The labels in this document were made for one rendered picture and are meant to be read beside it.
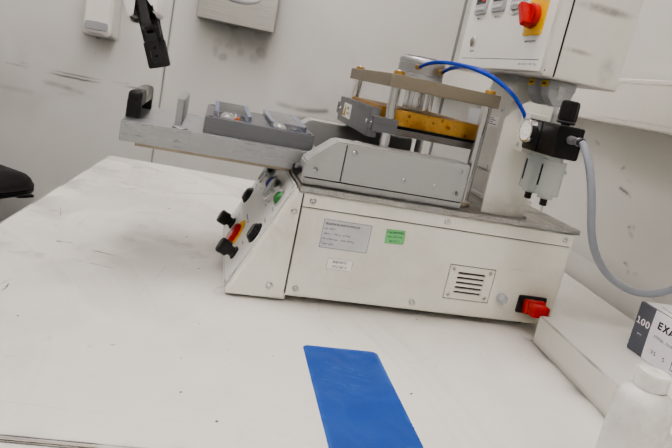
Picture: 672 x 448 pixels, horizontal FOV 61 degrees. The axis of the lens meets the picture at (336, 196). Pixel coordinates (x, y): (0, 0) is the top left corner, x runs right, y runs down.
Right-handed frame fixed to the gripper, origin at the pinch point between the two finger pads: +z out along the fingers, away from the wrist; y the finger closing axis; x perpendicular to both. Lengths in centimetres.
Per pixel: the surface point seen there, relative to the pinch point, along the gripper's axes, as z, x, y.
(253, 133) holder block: 13.3, 12.2, 10.1
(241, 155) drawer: 16.1, 9.9, 11.1
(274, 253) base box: 30.0, 11.9, 17.2
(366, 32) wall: 2, 71, -150
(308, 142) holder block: 16.1, 20.2, 10.1
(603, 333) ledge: 50, 58, 26
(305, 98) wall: 26, 41, -151
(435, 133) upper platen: 18.2, 40.4, 10.0
